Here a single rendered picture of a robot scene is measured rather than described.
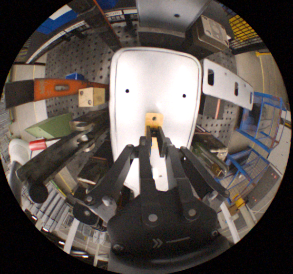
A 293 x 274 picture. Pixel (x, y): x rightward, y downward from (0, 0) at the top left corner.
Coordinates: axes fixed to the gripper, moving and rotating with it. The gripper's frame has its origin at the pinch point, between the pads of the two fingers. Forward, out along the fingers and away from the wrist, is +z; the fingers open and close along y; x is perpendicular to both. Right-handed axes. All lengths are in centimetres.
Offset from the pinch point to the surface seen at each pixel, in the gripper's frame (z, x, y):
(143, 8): -1.3, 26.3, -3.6
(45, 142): -6.5, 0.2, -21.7
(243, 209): -30, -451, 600
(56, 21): -0.5, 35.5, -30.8
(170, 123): 5.6, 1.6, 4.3
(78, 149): -3.8, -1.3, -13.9
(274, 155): 50, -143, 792
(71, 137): -4.8, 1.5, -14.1
